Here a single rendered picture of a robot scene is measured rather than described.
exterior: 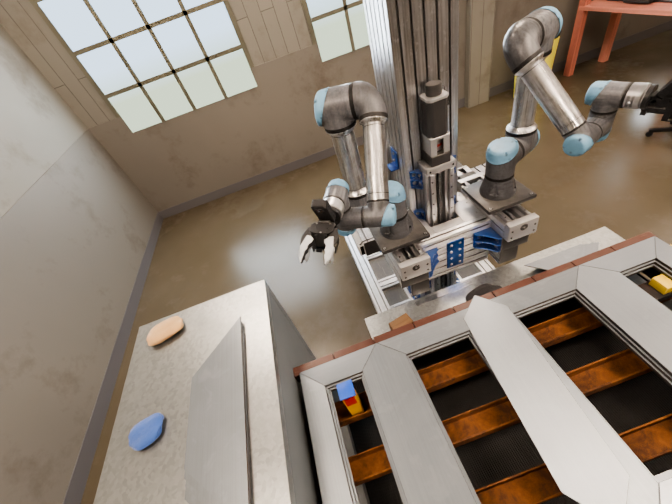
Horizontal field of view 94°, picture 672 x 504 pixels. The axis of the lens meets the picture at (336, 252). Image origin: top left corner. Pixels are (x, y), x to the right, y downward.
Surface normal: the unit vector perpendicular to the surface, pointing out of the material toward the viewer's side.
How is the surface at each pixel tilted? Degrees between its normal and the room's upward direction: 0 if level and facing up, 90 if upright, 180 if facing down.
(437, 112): 90
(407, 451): 0
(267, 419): 0
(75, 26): 90
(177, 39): 90
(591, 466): 0
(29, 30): 90
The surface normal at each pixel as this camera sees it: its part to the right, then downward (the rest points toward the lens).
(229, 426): -0.26, -0.69
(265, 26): 0.24, 0.64
